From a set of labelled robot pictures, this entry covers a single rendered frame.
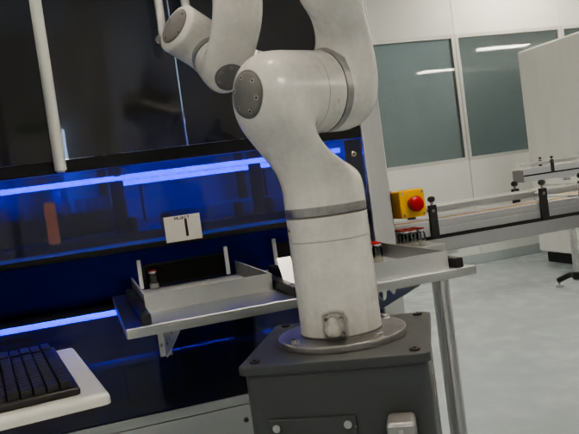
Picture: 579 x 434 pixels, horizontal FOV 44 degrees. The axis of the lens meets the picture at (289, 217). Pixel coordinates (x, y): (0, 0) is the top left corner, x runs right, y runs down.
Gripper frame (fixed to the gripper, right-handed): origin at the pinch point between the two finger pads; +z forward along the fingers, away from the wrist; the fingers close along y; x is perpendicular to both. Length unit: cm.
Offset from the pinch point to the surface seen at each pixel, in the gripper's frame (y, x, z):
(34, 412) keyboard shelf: -59, -26, -30
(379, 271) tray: -18.1, -19.4, 23.1
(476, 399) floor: -74, 49, 210
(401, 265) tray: -15.0, -19.9, 26.6
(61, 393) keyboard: -57, -24, -26
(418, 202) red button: -6, 10, 54
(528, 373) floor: -57, 57, 248
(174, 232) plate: -42.3, 23.6, 6.9
